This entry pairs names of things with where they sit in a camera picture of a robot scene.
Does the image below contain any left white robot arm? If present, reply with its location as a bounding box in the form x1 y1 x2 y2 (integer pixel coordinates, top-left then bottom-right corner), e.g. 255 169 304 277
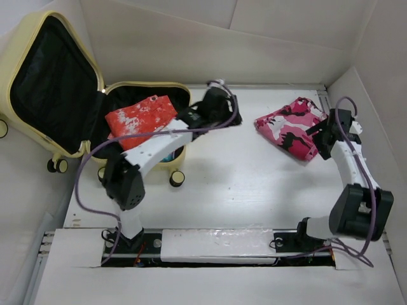
102 86 242 252

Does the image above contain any pink camouflage cloth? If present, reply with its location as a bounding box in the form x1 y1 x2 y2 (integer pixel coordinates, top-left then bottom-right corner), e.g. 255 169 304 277
254 97 327 161

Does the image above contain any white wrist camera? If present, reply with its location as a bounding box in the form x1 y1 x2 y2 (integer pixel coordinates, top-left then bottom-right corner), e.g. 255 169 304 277
207 79 225 90
349 120 363 135

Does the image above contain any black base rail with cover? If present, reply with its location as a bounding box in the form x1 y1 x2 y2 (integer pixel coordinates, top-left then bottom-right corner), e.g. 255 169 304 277
101 228 335 268

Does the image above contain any orange white tie-dye cloth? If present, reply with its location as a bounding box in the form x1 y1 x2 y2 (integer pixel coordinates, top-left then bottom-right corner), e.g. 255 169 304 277
105 95 177 139

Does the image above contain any yellow hard-shell suitcase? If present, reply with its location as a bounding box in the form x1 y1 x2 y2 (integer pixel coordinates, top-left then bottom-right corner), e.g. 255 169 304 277
1 11 191 173

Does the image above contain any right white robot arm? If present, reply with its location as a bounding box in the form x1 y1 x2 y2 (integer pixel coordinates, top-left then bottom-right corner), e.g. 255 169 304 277
294 109 394 250

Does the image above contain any lotion bottle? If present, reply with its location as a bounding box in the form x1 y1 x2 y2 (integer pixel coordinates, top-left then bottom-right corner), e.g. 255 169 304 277
161 151 176 163

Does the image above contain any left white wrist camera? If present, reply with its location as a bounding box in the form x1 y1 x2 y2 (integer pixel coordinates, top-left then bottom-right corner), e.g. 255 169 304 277
207 79 225 90

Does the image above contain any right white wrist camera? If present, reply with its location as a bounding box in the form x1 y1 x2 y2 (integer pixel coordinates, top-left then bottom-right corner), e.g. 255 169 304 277
349 120 363 135

